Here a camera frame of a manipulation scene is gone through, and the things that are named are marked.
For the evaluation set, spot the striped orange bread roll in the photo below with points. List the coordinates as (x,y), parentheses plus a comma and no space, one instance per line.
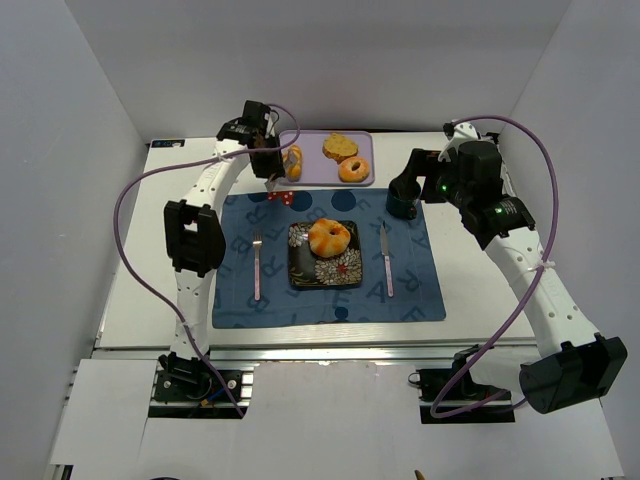
(294,173)

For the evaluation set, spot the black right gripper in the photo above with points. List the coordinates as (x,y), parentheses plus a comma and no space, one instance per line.
(415,167)

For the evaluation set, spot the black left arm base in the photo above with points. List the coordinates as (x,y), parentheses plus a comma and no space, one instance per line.
(188,389)

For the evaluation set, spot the black logo sticker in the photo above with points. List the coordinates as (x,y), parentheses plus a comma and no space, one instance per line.
(167,143)

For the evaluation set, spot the sugared orange donut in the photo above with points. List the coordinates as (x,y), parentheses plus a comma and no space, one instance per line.
(354,169)

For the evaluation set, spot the knife with pink handle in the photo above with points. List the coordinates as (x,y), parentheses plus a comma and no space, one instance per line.
(387,262)

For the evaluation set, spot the blue patterned placemat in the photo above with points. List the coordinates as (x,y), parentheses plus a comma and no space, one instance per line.
(417,294)

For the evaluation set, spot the aluminium front frame rail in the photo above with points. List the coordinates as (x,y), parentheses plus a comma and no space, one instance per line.
(416,354)

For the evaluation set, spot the fork with pink handle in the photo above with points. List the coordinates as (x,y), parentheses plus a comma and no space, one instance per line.
(257,245)

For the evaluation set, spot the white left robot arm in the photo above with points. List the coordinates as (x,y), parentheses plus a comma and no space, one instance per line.
(194,238)

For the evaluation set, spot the black floral square plate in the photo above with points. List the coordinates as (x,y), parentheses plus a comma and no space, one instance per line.
(308,270)

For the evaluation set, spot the brown bread slice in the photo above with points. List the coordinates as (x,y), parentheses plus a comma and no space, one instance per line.
(339,147)

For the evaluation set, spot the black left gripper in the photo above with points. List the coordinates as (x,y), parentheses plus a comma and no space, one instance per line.
(270,167)

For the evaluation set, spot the dark green mug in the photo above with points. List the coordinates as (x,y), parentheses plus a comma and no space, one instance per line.
(400,207)

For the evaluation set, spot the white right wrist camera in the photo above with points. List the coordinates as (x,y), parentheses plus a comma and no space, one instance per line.
(457,134)

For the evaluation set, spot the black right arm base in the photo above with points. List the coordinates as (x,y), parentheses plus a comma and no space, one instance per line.
(430,381)

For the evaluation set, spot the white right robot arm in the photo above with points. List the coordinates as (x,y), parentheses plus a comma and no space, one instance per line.
(547,350)

